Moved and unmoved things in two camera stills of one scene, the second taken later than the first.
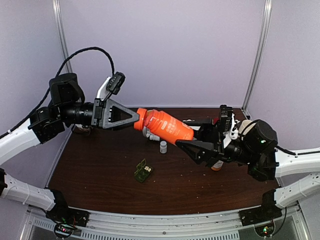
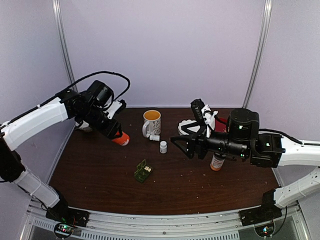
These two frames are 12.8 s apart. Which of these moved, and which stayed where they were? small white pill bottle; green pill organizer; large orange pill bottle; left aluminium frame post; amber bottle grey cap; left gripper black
Moved: left gripper black; large orange pill bottle
Stayed: green pill organizer; left aluminium frame post; small white pill bottle; amber bottle grey cap
